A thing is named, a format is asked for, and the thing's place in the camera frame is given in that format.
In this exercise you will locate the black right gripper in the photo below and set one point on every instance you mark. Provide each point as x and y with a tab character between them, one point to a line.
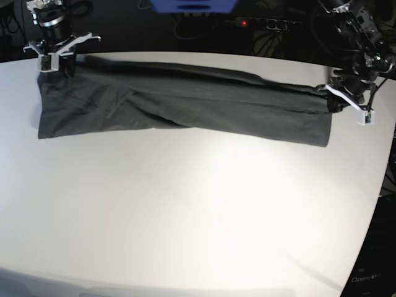
57	34

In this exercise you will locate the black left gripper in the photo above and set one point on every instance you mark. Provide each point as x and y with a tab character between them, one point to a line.
353	85

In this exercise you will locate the dark grey T-shirt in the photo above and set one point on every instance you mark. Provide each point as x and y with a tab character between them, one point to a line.
105	95

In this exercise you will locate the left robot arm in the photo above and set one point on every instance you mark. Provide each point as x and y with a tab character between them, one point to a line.
362	34

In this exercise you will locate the black power strip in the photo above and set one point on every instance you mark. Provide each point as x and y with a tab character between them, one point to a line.
278	25

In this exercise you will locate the blue plastic box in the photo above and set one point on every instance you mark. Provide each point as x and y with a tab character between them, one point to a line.
193	6

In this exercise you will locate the black OpenArm base box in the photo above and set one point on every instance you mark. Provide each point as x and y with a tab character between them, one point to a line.
374	271

